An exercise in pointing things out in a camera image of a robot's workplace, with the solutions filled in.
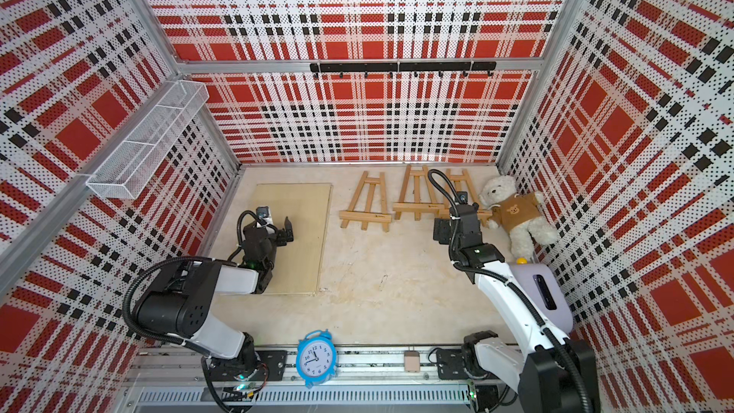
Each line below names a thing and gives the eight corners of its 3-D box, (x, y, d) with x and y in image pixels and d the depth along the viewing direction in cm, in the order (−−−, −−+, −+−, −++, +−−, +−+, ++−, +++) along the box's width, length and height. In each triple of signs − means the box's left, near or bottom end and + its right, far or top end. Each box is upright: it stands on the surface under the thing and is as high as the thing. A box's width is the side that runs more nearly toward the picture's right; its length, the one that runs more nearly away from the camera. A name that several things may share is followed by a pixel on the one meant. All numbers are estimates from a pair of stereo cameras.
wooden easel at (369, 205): (339, 231, 103) (338, 228, 101) (345, 176, 121) (344, 172, 119) (391, 231, 103) (391, 228, 101) (390, 176, 121) (390, 172, 119)
